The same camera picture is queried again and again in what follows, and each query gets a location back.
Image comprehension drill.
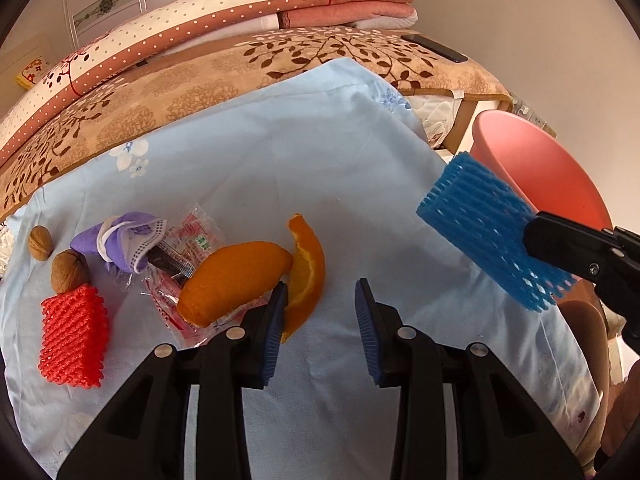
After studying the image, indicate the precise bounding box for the person's right forearm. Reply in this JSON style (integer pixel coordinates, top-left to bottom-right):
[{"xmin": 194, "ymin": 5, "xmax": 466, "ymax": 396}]
[{"xmin": 600, "ymin": 357, "xmax": 640, "ymax": 468}]

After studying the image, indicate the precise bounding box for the clear red-printed plastic wrapper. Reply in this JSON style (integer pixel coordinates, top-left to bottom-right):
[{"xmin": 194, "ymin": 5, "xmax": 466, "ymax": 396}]
[{"xmin": 142, "ymin": 202, "xmax": 281, "ymax": 348}]

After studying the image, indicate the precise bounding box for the large orange peel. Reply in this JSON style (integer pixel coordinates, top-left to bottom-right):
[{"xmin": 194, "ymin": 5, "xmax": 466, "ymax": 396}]
[{"xmin": 177, "ymin": 241, "xmax": 294, "ymax": 327}]

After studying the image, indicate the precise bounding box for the red foam net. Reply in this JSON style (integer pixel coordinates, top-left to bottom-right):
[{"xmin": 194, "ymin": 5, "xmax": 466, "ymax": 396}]
[{"xmin": 39, "ymin": 284, "xmax": 110, "ymax": 390}]

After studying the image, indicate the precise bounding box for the light blue floral cloth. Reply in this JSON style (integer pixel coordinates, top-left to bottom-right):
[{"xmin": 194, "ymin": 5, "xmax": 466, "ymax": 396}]
[{"xmin": 0, "ymin": 57, "xmax": 601, "ymax": 480}]

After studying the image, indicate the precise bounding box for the black smartphone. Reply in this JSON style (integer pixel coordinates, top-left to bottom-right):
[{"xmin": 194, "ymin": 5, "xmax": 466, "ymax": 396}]
[{"xmin": 402, "ymin": 34, "xmax": 468, "ymax": 64}]

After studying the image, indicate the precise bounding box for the beige bed headboard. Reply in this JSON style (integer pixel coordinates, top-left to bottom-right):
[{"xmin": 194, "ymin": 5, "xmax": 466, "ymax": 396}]
[{"xmin": 0, "ymin": 35, "xmax": 58, "ymax": 83}]

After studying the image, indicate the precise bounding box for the polka dot floral quilt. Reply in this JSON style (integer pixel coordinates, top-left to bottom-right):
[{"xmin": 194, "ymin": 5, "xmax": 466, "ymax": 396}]
[{"xmin": 0, "ymin": 0, "xmax": 418, "ymax": 166}]

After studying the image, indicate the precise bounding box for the brown leaf-pattern blanket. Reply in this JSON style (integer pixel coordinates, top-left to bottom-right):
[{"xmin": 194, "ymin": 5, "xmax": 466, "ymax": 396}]
[{"xmin": 0, "ymin": 25, "xmax": 513, "ymax": 221}]

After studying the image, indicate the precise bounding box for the white quilted mattress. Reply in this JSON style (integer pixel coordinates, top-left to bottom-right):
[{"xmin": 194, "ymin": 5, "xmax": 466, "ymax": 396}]
[{"xmin": 410, "ymin": 95, "xmax": 481, "ymax": 151}]

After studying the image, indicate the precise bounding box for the white folded bedsheet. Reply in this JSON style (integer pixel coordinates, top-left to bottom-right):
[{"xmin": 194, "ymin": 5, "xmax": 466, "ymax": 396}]
[{"xmin": 350, "ymin": 7, "xmax": 420, "ymax": 31}]

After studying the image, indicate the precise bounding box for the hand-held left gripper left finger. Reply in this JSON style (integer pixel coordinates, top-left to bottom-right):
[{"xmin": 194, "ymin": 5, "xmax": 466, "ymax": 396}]
[{"xmin": 57, "ymin": 281, "xmax": 290, "ymax": 480}]

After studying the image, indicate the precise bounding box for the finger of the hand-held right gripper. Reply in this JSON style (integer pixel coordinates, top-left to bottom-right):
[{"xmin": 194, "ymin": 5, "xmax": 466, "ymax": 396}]
[{"xmin": 522, "ymin": 211, "xmax": 617, "ymax": 281}]

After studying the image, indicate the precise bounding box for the yellow floral pillow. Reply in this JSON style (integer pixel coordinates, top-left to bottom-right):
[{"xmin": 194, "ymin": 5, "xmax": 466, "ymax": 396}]
[{"xmin": 15, "ymin": 57, "xmax": 51, "ymax": 91}]

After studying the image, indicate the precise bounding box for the pink plastic bucket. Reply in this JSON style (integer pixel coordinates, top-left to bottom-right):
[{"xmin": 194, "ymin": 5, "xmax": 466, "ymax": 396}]
[{"xmin": 472, "ymin": 110, "xmax": 613, "ymax": 233}]

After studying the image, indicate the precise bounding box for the blue foam net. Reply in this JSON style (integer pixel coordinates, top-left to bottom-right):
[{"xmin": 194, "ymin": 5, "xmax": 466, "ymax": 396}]
[{"xmin": 416, "ymin": 151, "xmax": 576, "ymax": 313}]

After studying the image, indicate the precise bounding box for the curved orange peel strip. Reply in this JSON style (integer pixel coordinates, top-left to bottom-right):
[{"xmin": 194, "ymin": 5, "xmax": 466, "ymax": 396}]
[{"xmin": 280, "ymin": 214, "xmax": 326, "ymax": 345}]

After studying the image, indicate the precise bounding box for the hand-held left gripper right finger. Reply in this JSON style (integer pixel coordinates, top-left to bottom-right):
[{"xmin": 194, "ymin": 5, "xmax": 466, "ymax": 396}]
[{"xmin": 354, "ymin": 277, "xmax": 586, "ymax": 480}]

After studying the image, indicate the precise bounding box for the beige wall socket panel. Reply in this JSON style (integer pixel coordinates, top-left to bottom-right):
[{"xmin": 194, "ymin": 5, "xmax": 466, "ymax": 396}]
[{"xmin": 517, "ymin": 101, "xmax": 557, "ymax": 137}]

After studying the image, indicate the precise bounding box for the purple face mask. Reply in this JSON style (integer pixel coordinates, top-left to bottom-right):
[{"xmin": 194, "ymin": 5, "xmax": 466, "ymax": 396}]
[{"xmin": 70, "ymin": 211, "xmax": 168, "ymax": 276}]

